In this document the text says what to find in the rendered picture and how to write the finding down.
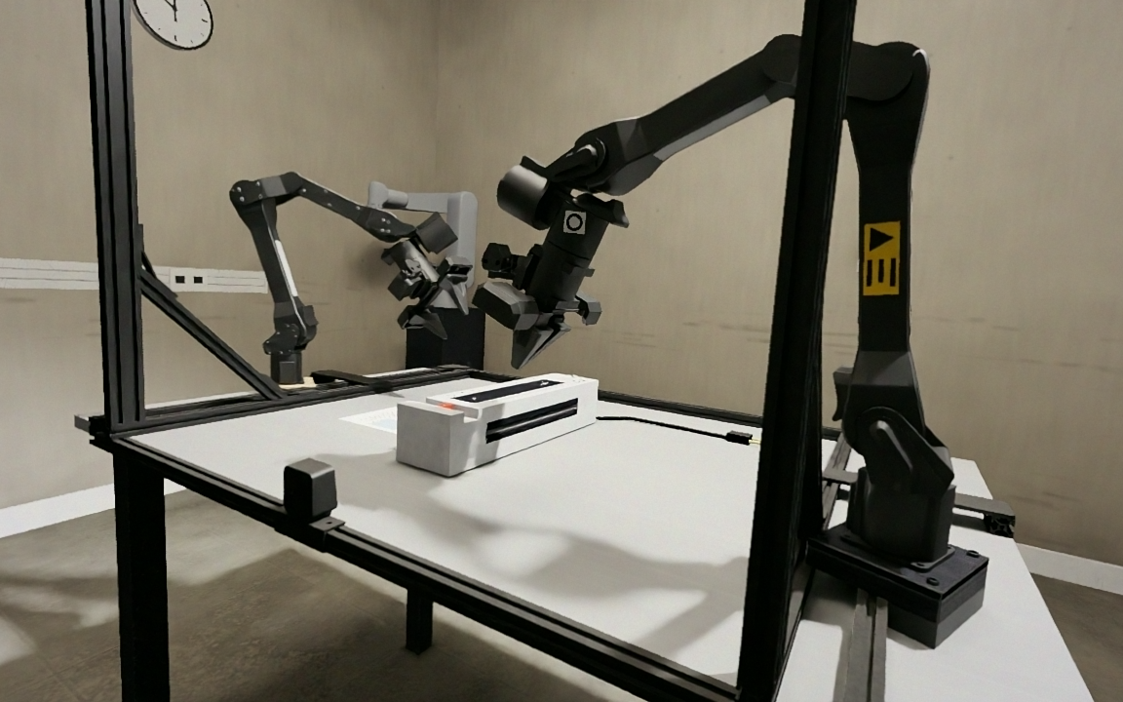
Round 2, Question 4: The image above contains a white printed sheet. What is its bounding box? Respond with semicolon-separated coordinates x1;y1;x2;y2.
340;407;398;434

